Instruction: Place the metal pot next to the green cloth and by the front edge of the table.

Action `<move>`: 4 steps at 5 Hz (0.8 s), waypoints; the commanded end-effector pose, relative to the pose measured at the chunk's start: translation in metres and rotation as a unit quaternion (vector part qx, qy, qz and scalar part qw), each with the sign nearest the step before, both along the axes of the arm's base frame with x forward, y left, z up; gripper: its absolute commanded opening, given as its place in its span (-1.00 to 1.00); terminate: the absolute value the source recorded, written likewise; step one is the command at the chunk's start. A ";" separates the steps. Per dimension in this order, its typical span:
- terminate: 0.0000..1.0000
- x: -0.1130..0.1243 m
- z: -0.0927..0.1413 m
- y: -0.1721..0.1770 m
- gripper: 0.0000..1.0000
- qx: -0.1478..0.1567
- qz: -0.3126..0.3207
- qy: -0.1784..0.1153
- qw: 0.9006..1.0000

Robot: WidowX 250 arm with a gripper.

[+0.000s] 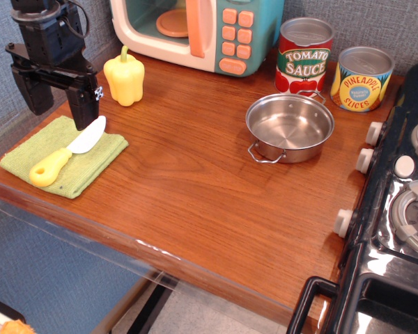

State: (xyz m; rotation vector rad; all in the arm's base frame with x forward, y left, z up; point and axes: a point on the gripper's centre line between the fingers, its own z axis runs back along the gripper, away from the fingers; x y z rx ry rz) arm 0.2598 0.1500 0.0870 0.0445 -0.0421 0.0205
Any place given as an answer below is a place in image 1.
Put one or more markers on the tomato sauce can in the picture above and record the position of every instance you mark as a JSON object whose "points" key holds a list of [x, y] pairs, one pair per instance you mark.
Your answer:
{"points": [[303, 54]]}

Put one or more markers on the orange object bottom left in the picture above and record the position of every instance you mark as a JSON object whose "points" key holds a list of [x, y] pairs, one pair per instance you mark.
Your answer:
{"points": [[16, 327]]}

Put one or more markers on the pineapple slices can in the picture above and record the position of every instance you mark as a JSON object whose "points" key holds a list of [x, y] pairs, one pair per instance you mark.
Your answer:
{"points": [[361, 78]]}

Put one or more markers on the yellow-handled toy knife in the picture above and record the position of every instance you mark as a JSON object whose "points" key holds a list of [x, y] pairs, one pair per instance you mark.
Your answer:
{"points": [[46, 171]]}

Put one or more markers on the yellow toy bell pepper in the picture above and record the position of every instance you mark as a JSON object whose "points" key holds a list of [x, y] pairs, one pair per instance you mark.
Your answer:
{"points": [[125, 76]]}

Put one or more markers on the white stove knob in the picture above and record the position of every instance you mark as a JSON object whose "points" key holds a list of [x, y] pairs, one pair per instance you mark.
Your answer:
{"points": [[342, 222], [364, 160], [373, 133]]}

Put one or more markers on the green cloth napkin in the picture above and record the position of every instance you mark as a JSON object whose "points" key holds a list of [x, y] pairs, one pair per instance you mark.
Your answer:
{"points": [[80, 171]]}

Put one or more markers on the stainless steel two-handled pot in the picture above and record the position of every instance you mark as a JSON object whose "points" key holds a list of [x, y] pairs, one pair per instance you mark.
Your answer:
{"points": [[288, 128]]}

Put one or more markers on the white stove knob upper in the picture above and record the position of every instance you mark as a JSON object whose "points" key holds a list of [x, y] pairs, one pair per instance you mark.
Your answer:
{"points": [[373, 133]]}

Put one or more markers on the orange plate inside microwave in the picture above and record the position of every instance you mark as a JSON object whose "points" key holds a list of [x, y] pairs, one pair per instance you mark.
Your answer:
{"points": [[173, 23]]}

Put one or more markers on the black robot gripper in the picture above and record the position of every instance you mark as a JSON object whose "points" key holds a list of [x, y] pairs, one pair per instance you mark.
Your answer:
{"points": [[52, 55]]}

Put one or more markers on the teal toy microwave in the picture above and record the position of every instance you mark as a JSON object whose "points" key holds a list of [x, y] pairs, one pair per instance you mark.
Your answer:
{"points": [[224, 37]]}

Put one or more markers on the white stove knob lower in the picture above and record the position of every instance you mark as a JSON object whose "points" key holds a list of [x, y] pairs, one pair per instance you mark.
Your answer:
{"points": [[342, 222]]}

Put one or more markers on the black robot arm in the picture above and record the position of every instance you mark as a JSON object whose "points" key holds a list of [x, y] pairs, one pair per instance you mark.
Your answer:
{"points": [[51, 56]]}

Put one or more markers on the white stove knob middle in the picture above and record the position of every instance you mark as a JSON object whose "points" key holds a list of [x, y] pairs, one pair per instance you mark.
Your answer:
{"points": [[364, 160]]}

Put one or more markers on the black toy stove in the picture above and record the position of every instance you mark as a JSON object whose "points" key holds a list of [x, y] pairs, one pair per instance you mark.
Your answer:
{"points": [[377, 289]]}

